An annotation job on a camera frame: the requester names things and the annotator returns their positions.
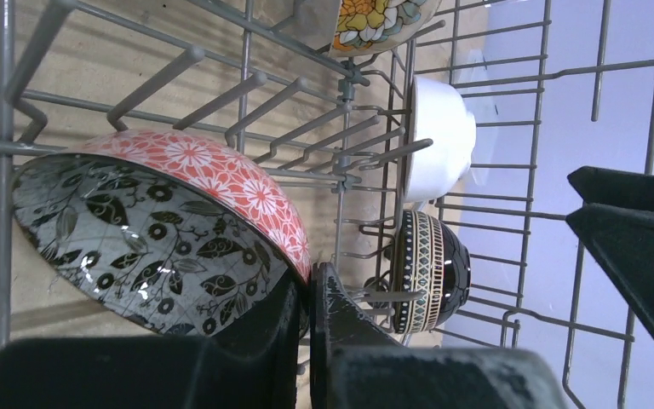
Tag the floral patterned bowl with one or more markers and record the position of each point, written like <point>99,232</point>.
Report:
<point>174,232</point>

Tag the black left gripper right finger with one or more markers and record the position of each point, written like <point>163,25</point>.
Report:
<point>354,363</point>

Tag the brown gold patterned bowl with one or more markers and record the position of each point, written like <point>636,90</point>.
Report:
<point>429,278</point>

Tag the white bowl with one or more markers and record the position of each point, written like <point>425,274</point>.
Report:
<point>438,114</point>

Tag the grey wire dish rack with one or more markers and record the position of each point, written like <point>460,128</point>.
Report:
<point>553,85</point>

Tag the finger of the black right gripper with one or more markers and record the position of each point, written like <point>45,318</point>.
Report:
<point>616,225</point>

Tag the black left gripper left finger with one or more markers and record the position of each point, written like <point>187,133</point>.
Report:
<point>250,364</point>

